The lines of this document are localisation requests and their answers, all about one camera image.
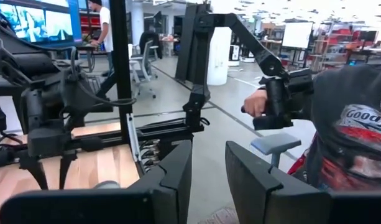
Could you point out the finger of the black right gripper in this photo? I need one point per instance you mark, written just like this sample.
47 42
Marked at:
64 165
34 165

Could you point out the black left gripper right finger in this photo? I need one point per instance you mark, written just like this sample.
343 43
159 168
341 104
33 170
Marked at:
255 193

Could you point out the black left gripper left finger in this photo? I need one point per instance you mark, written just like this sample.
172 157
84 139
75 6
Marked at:
165 193

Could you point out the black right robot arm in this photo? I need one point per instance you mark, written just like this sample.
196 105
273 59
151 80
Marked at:
28 65

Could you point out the grey chair armrest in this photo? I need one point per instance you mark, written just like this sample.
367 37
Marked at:
275 143

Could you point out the person's hand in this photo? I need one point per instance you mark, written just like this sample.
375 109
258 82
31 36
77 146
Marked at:
255 104

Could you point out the black screen with blue display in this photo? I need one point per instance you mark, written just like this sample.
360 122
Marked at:
38 21

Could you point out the grey office chair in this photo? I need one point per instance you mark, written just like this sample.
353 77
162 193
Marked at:
145 62

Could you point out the person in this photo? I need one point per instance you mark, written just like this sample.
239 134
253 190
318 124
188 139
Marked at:
105 28
339 93

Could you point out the white round pillar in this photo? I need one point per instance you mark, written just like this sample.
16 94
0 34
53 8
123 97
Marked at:
219 59

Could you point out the white board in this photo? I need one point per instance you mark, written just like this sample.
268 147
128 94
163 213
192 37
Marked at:
297 35

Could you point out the rack with red bins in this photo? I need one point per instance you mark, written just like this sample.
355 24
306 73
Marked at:
342 32

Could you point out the black aluminium table frame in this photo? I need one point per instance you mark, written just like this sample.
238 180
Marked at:
120 62

